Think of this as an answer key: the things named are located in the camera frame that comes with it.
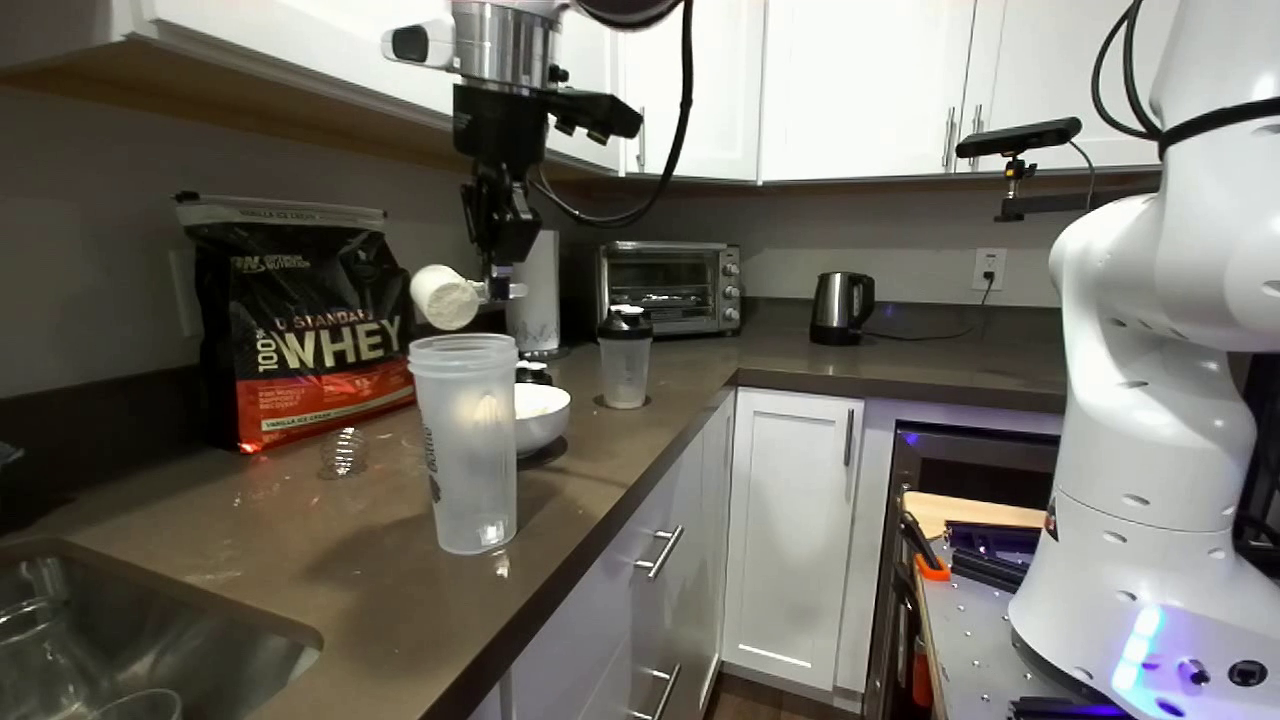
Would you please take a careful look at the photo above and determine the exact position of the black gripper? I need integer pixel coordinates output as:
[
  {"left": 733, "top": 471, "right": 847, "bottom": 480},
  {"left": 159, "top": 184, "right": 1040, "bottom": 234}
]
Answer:
[{"left": 452, "top": 84, "right": 550, "bottom": 303}]

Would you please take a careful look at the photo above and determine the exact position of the grey robot mounting table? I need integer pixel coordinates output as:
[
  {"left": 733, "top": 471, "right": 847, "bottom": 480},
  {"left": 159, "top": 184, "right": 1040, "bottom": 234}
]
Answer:
[{"left": 913, "top": 567, "right": 1280, "bottom": 720}]

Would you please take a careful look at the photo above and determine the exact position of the white upper cabinet door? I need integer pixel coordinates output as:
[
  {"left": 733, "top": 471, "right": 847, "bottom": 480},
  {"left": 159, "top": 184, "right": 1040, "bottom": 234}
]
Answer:
[
  {"left": 615, "top": 0, "right": 766, "bottom": 184},
  {"left": 755, "top": 0, "right": 981, "bottom": 184},
  {"left": 960, "top": 0, "right": 1162, "bottom": 180}
]

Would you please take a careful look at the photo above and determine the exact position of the white drawer bank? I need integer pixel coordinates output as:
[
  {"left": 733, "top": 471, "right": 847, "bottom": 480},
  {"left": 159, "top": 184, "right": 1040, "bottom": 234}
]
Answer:
[{"left": 490, "top": 390, "right": 741, "bottom": 720}]

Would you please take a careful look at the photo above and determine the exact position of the stainless steel sink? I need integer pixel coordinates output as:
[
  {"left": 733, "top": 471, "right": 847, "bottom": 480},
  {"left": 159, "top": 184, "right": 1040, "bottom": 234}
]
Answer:
[{"left": 0, "top": 537, "right": 326, "bottom": 720}]

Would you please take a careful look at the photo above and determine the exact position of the white plastic scoop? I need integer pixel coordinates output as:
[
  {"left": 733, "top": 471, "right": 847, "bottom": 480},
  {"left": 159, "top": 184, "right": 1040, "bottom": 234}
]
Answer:
[{"left": 409, "top": 259, "right": 521, "bottom": 336}]

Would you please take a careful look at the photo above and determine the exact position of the small shaker cup black lid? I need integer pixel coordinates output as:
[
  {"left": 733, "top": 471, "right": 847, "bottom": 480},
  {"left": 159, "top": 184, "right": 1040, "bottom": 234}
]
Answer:
[{"left": 591, "top": 299, "right": 657, "bottom": 411}]

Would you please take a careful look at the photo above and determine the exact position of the steel drawer handle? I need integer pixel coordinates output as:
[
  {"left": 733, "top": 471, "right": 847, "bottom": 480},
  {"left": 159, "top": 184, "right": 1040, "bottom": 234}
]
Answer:
[
  {"left": 630, "top": 523, "right": 687, "bottom": 578},
  {"left": 623, "top": 661, "right": 679, "bottom": 720}
]

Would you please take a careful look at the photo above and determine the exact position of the black whey protein bag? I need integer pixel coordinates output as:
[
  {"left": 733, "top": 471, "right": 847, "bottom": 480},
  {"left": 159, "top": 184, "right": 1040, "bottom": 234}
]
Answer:
[{"left": 173, "top": 187, "right": 421, "bottom": 459}]

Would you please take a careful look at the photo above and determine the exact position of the white lower cabinet door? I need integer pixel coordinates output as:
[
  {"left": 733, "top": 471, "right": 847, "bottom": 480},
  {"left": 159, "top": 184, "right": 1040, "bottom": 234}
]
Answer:
[{"left": 721, "top": 383, "right": 873, "bottom": 698}]

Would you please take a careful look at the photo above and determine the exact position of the white bowl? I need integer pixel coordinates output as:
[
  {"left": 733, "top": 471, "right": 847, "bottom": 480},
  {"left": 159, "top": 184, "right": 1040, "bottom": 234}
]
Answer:
[{"left": 510, "top": 381, "right": 574, "bottom": 465}]

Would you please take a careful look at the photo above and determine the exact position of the wire whisk ball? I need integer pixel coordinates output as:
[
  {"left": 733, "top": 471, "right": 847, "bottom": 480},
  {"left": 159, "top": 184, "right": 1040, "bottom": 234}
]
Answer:
[{"left": 321, "top": 422, "right": 367, "bottom": 480}]

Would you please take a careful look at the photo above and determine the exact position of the black tool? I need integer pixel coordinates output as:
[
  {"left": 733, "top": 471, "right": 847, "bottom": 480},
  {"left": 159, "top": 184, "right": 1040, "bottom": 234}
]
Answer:
[{"left": 940, "top": 516, "right": 1049, "bottom": 593}]

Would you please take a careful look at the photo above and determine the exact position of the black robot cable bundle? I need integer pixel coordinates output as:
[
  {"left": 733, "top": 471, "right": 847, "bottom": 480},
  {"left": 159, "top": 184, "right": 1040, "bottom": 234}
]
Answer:
[{"left": 1089, "top": 0, "right": 1178, "bottom": 152}]

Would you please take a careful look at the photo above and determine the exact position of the orange handled tool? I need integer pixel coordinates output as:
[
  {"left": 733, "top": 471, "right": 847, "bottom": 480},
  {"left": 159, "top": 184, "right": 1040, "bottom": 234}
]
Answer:
[{"left": 896, "top": 497, "right": 960, "bottom": 586}]

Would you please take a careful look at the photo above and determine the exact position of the white cabinet door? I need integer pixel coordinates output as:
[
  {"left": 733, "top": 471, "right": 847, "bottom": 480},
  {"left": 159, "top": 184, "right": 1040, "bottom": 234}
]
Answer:
[
  {"left": 960, "top": 0, "right": 1162, "bottom": 180},
  {"left": 615, "top": 0, "right": 766, "bottom": 184},
  {"left": 721, "top": 383, "right": 873, "bottom": 698},
  {"left": 755, "top": 0, "right": 981, "bottom": 184}
]

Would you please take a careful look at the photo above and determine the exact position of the large translucent shaker cup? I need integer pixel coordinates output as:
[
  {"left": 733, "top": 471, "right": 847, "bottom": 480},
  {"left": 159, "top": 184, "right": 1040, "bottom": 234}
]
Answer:
[{"left": 405, "top": 327, "right": 523, "bottom": 560}]

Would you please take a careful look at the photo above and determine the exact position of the silver toaster oven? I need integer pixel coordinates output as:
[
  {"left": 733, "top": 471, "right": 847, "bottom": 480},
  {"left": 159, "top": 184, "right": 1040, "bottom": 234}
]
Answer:
[{"left": 595, "top": 234, "right": 747, "bottom": 340}]

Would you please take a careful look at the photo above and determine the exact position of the white wall outlet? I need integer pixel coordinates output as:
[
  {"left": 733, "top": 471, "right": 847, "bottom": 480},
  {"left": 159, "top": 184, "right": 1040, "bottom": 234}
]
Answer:
[{"left": 970, "top": 244, "right": 1012, "bottom": 291}]

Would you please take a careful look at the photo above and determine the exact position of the wooden board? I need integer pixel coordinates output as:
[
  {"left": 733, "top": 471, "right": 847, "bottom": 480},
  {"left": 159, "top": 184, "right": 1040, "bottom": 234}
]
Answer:
[{"left": 899, "top": 486, "right": 1052, "bottom": 542}]

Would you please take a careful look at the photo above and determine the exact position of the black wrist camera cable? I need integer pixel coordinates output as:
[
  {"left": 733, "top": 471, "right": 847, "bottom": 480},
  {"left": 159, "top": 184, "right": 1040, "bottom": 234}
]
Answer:
[{"left": 527, "top": 0, "right": 700, "bottom": 228}]

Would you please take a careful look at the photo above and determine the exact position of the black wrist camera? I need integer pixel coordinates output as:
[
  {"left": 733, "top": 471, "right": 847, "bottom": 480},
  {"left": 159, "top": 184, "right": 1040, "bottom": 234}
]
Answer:
[{"left": 535, "top": 84, "right": 648, "bottom": 148}]

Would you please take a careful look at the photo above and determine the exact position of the steel electric kettle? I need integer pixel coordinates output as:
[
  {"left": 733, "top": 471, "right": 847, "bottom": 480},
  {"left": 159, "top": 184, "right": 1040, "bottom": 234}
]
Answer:
[{"left": 809, "top": 268, "right": 879, "bottom": 346}]

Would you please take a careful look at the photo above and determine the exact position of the black kettle power cord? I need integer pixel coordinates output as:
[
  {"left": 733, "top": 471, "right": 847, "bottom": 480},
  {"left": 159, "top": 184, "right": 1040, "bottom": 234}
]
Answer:
[{"left": 869, "top": 272, "right": 994, "bottom": 344}]

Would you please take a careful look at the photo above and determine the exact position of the black camera on mount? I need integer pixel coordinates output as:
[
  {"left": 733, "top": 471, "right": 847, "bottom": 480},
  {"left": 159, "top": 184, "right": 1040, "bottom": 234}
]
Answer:
[{"left": 951, "top": 113, "right": 1103, "bottom": 222}]

